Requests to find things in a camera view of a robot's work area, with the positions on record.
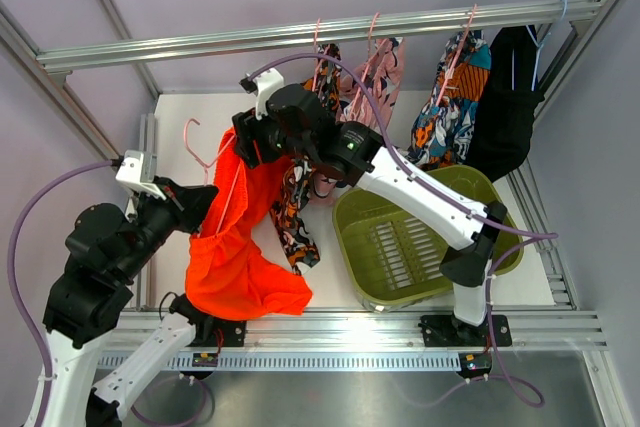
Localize pink floral shorts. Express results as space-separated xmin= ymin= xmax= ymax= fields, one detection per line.
xmin=305 ymin=36 xmax=407 ymax=206

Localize light blue hanger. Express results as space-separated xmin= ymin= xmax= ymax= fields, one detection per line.
xmin=526 ymin=0 xmax=569 ymax=92

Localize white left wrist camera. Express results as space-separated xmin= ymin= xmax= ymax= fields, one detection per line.
xmin=115 ymin=150 xmax=166 ymax=200

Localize aluminium frame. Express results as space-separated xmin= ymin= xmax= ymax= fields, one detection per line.
xmin=1 ymin=0 xmax=639 ymax=426

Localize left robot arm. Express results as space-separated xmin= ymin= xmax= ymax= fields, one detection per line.
xmin=26 ymin=178 xmax=218 ymax=426

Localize pink hanger of blue shorts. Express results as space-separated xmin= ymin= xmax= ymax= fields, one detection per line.
xmin=435 ymin=4 xmax=478 ymax=106

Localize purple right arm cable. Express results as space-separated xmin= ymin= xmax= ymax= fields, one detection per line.
xmin=249 ymin=52 xmax=559 ymax=408

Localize grey orange camouflage shorts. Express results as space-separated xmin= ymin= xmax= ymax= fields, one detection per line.
xmin=269 ymin=60 xmax=341 ymax=276

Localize bright orange shorts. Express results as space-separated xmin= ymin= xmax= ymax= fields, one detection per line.
xmin=185 ymin=128 xmax=312 ymax=321

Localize pink hanger of orange shorts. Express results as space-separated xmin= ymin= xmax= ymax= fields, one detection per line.
xmin=183 ymin=118 xmax=240 ymax=235

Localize olive green plastic basket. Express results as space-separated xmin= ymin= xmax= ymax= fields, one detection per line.
xmin=332 ymin=164 xmax=525 ymax=314

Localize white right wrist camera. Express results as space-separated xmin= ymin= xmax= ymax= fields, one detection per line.
xmin=239 ymin=68 xmax=284 ymax=120

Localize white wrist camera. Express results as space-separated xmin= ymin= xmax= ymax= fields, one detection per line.
xmin=115 ymin=150 xmax=166 ymax=200
xmin=239 ymin=68 xmax=284 ymax=120

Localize pink hanger of floral shorts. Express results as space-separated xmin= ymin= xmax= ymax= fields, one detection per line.
xmin=340 ymin=12 xmax=397 ymax=126

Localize pink hanger of camouflage shorts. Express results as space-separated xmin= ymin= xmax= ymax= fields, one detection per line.
xmin=311 ymin=17 xmax=322 ymax=93

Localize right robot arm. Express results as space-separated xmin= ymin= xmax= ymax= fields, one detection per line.
xmin=232 ymin=80 xmax=507 ymax=344

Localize blue orange patterned shorts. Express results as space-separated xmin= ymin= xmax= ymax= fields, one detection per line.
xmin=406 ymin=30 xmax=492 ymax=171

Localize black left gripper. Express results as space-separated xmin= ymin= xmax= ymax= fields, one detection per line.
xmin=117 ymin=175 xmax=219 ymax=282

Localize white slotted cable duct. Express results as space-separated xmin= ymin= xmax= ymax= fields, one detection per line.
xmin=97 ymin=351 xmax=462 ymax=372

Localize black mesh shorts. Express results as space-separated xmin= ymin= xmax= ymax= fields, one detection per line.
xmin=465 ymin=26 xmax=544 ymax=182

